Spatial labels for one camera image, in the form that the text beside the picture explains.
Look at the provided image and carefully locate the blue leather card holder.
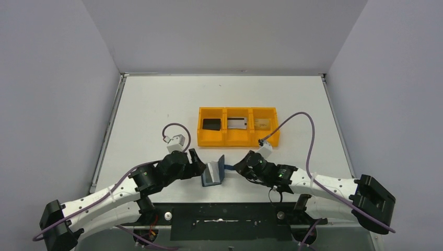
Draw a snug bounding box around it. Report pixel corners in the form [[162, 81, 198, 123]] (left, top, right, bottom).
[[201, 155, 235, 187]]

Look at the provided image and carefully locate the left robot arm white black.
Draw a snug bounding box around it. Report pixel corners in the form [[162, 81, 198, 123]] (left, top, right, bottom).
[[32, 149, 207, 250]]

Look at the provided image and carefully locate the black card in bin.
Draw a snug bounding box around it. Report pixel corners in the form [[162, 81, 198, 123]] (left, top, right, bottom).
[[202, 118, 222, 131]]

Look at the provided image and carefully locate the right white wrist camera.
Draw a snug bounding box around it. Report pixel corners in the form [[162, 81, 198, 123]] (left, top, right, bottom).
[[257, 142, 273, 159]]

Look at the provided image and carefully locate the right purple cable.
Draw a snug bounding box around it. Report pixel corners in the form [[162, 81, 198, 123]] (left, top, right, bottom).
[[259, 111, 397, 251]]

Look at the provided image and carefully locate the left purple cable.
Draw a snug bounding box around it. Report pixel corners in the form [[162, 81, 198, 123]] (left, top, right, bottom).
[[32, 123, 192, 251]]

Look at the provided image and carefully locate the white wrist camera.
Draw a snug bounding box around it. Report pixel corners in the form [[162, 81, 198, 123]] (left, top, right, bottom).
[[257, 142, 273, 159], [163, 134, 185, 154]]

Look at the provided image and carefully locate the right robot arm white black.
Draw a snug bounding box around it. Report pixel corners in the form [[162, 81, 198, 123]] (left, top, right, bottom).
[[234, 151, 396, 235]]

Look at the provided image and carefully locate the gold card in bin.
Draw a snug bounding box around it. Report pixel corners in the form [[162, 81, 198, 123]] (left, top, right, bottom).
[[254, 118, 271, 130]]

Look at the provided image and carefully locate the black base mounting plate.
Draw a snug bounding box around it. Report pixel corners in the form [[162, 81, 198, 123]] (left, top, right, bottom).
[[126, 202, 316, 241]]

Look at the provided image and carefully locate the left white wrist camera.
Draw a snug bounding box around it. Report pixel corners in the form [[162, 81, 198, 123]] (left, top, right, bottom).
[[163, 134, 185, 154]]

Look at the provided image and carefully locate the purple cable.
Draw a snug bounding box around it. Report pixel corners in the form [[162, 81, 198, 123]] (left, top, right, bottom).
[[32, 123, 192, 251], [259, 111, 397, 251]]

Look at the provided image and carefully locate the orange three-compartment bin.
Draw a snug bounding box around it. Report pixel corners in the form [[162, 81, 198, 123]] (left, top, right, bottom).
[[196, 107, 279, 149]]

